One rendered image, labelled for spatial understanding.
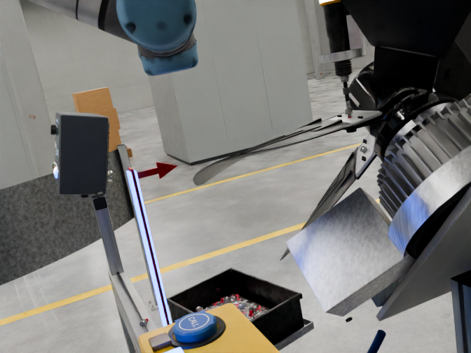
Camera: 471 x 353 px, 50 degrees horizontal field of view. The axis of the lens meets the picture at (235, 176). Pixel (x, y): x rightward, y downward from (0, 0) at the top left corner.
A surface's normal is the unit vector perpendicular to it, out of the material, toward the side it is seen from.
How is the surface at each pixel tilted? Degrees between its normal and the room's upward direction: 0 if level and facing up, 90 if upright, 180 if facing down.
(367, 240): 55
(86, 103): 90
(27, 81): 90
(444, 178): 62
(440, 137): 49
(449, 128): 43
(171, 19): 88
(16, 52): 90
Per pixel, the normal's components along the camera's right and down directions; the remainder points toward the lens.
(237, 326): -0.18, -0.96
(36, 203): 0.77, 0.00
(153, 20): 0.11, 0.17
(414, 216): -0.87, 0.11
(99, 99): 0.40, 0.14
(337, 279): -0.54, -0.31
